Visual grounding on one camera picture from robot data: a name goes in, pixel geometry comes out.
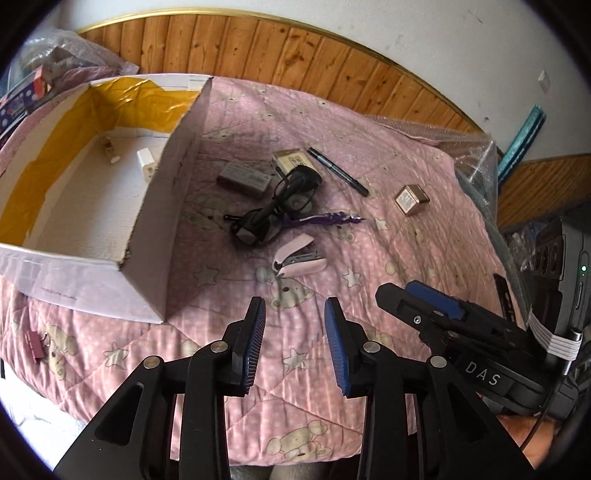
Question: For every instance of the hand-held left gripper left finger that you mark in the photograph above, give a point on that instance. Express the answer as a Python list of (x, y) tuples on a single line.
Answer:
[(256, 341)]

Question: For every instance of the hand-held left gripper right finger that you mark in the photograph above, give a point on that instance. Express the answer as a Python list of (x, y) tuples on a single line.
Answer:
[(334, 350)]

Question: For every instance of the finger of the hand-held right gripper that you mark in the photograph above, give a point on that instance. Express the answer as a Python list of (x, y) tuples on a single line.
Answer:
[(438, 297), (401, 302)]

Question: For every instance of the pink stapler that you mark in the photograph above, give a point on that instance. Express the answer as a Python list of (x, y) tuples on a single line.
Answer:
[(300, 258)]

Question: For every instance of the gold square box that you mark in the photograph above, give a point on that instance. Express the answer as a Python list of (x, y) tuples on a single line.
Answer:
[(411, 199)]

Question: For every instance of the purple toy figure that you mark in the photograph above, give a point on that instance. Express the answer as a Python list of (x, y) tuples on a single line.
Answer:
[(323, 219)]

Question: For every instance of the black eyeglasses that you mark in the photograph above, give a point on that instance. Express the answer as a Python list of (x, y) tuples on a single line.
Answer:
[(258, 219)]

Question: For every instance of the white cardboard box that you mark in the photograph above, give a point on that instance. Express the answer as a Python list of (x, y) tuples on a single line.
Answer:
[(92, 207)]

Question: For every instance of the person's right forearm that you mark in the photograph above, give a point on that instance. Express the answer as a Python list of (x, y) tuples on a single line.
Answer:
[(526, 436)]

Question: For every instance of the pink printed blanket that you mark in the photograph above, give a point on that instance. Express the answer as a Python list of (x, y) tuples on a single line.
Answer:
[(392, 249)]

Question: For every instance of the dark plastic bag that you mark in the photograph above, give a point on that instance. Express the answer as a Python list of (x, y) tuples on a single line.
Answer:
[(524, 244)]

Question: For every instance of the black marker pen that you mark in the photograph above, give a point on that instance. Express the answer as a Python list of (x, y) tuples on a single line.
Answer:
[(337, 170)]

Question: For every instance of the grey rectangular box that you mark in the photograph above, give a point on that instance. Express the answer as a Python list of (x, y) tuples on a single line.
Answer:
[(244, 179)]

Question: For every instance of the teal foam strip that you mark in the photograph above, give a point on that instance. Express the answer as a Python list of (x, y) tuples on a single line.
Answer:
[(524, 138)]

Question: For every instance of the beige rectangular box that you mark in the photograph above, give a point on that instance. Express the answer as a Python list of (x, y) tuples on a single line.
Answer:
[(291, 159)]

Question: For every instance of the white charger plug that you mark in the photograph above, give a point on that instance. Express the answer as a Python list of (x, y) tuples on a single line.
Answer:
[(147, 164)]

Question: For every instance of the pink binder clip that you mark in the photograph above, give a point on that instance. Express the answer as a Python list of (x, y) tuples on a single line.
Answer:
[(37, 346)]

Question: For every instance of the colourful printed boxes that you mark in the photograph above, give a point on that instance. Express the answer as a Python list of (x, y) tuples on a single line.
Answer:
[(25, 94)]

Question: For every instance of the clear plastic bag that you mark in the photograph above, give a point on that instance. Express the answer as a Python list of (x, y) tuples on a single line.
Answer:
[(78, 50)]

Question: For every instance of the white wall socket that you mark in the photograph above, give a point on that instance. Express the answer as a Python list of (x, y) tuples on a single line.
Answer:
[(545, 79)]

